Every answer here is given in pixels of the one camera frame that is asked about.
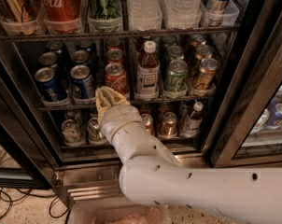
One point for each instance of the blue can right fridge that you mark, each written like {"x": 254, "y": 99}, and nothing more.
{"x": 275, "y": 116}

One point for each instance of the clear plastic bin on floor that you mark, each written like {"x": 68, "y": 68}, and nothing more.
{"x": 118, "y": 209}

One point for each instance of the blue pepsi can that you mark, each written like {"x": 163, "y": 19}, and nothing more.
{"x": 83, "y": 84}
{"x": 50, "y": 87}
{"x": 81, "y": 57}
{"x": 51, "y": 59}
{"x": 89, "y": 46}
{"x": 61, "y": 50}

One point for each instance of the silver blue can top shelf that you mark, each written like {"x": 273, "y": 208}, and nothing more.
{"x": 216, "y": 9}

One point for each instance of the blue pepsi can rear left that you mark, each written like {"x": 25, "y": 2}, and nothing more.
{"x": 61, "y": 50}

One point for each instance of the green lacroix can front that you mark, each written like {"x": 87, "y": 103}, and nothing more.
{"x": 175, "y": 81}

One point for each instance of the gold can front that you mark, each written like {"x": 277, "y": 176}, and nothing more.
{"x": 204, "y": 76}

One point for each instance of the water bottle top left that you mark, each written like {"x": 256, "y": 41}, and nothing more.
{"x": 144, "y": 15}

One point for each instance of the blue pepsi can rear right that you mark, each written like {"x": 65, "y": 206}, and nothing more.
{"x": 89, "y": 46}

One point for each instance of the green lacroix can rear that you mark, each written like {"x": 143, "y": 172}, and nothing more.
{"x": 167, "y": 41}

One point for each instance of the gold can top shelf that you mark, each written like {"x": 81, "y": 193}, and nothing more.
{"x": 18, "y": 17}

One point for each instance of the silver can bottom far left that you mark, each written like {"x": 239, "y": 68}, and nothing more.
{"x": 72, "y": 134}

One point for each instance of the gold can rear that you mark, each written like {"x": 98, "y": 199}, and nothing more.
{"x": 194, "y": 41}

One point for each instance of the red coke can rear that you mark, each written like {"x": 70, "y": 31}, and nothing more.
{"x": 114, "y": 43}

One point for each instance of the water bottle top right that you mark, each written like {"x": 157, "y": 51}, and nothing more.
{"x": 181, "y": 14}

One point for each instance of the blue pepsi can front right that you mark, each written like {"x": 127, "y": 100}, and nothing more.
{"x": 83, "y": 84}

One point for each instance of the blue pepsi can middle left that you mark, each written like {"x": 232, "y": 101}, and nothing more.
{"x": 51, "y": 59}

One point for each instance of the water bottle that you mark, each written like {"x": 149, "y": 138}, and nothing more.
{"x": 181, "y": 14}
{"x": 144, "y": 15}

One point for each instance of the brown tea bottle white cap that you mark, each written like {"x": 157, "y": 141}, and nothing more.
{"x": 148, "y": 67}

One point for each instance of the red can bottom shelf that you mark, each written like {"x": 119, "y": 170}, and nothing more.
{"x": 148, "y": 122}

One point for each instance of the red coke can top shelf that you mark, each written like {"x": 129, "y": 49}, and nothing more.
{"x": 61, "y": 15}

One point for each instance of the glass fridge door right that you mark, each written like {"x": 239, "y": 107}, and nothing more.
{"x": 238, "y": 145}

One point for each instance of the green lacroix can top shelf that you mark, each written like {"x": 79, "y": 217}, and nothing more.
{"x": 105, "y": 14}

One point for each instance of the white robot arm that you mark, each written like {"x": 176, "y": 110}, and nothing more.
{"x": 151, "y": 174}

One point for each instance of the tea bottle bottom shelf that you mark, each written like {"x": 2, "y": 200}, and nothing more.
{"x": 192, "y": 120}

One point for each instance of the stainless fridge bottom grille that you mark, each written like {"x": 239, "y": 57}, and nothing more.
{"x": 100, "y": 179}

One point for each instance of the red coke can front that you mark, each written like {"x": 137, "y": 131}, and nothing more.
{"x": 115, "y": 77}

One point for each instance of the blue pepsi can front left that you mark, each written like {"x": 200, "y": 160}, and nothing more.
{"x": 50, "y": 87}

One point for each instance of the green lacroix can middle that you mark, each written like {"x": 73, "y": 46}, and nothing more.
{"x": 174, "y": 53}

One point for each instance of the copper can bottom shelf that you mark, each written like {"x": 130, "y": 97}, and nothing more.
{"x": 168, "y": 124}

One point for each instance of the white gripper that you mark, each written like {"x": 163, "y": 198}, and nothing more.
{"x": 119, "y": 117}

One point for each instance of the gold can middle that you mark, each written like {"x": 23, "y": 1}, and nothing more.
{"x": 199, "y": 53}

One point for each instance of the blue pepsi can middle right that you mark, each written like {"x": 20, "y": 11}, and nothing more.
{"x": 81, "y": 57}

